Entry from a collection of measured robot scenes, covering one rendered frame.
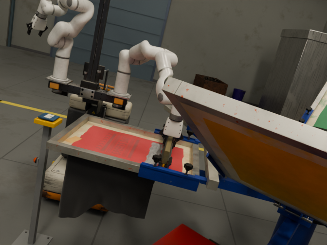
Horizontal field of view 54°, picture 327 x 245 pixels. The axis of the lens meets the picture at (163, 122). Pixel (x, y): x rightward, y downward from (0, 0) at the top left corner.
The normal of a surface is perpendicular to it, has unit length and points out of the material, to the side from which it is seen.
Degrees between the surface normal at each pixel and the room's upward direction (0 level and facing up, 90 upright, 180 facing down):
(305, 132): 58
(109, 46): 90
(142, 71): 90
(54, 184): 90
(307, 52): 90
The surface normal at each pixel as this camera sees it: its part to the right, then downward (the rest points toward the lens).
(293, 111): -0.04, 0.29
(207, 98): -0.36, -0.40
